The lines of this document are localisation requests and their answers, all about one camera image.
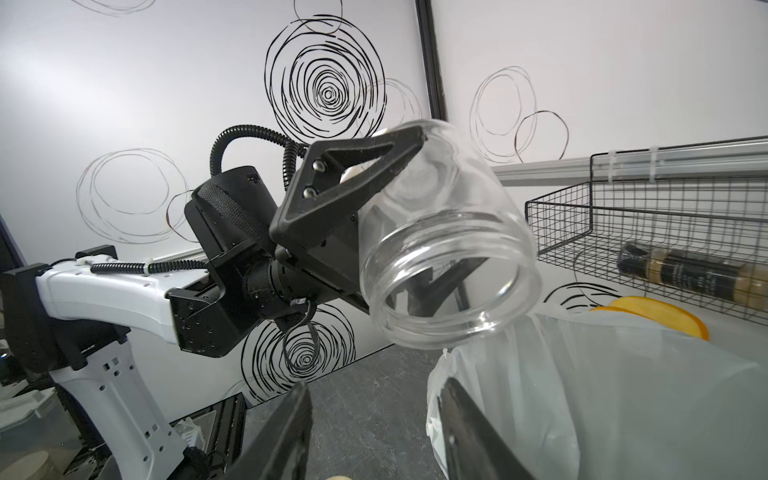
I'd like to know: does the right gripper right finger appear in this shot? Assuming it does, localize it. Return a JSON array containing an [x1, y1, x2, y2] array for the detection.
[[438, 378, 533, 479]]

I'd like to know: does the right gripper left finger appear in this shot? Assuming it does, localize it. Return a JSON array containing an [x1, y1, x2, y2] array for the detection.
[[224, 382, 313, 480]]

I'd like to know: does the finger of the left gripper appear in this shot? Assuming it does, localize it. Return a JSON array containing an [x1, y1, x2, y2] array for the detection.
[[270, 125, 426, 250], [395, 257, 488, 318]]

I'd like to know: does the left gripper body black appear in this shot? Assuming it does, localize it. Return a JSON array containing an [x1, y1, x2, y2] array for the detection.
[[245, 203, 370, 320]]

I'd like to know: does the rice jar tan lid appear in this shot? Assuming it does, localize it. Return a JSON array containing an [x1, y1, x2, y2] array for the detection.
[[358, 120, 543, 349]]

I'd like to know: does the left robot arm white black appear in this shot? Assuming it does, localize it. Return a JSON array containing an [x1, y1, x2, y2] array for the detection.
[[1, 120, 479, 479]]

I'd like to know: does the white plastic bin liner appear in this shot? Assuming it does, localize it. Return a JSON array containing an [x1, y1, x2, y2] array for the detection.
[[426, 306, 767, 479]]

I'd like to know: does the yellow toast slice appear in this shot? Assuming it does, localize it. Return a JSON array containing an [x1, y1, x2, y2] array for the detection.
[[592, 296, 710, 341]]

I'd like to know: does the dark bottle in basket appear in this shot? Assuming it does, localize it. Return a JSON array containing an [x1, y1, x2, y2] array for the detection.
[[617, 242, 767, 311]]

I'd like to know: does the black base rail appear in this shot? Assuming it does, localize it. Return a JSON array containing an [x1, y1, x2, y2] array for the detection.
[[171, 393, 249, 479]]

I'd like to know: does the black wire wall basket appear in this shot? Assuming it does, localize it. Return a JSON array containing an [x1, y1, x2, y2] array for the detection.
[[525, 172, 767, 325]]

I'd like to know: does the aluminium wall rail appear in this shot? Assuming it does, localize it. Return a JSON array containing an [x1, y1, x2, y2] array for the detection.
[[493, 137, 767, 187]]

